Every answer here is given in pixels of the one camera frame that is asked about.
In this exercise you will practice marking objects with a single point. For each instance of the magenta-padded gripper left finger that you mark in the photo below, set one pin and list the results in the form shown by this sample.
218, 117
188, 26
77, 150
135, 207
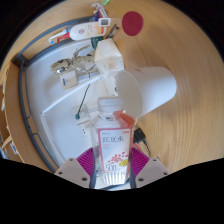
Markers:
71, 171

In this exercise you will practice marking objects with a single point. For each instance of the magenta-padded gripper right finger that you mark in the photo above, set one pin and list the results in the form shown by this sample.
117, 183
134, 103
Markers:
153, 171

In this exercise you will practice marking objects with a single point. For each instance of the clear drink bottle red label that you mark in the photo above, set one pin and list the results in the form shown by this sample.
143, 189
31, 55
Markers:
115, 146

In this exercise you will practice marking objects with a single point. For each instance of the black charger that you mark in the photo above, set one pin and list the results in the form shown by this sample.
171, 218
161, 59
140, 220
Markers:
139, 136

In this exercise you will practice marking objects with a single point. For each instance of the white paper cup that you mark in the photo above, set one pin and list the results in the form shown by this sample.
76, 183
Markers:
153, 86

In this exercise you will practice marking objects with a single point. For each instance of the white paper bag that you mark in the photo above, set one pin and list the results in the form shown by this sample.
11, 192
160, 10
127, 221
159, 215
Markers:
108, 56

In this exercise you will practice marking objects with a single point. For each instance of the white pump bottle red pump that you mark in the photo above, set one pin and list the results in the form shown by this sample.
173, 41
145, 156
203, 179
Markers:
86, 31

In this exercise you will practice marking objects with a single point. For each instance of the flat round red coaster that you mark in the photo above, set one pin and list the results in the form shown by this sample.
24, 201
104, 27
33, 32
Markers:
132, 23

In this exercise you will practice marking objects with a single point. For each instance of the small white digital clock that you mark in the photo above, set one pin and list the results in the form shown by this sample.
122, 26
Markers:
104, 22

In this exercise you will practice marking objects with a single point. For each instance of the dark blue small box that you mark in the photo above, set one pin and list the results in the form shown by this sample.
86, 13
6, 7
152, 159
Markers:
95, 16

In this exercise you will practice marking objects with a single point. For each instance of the pink white small packet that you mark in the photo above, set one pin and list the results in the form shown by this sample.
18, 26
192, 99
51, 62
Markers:
100, 9

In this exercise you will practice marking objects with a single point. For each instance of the white wall outlet panel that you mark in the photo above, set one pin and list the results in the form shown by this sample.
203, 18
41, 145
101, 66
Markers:
85, 121

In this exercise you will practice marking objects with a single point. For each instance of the grey metal frame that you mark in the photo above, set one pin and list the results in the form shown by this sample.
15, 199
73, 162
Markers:
25, 110

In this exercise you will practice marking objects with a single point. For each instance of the white wall box blue label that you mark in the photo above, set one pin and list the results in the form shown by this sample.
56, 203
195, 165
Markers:
69, 81

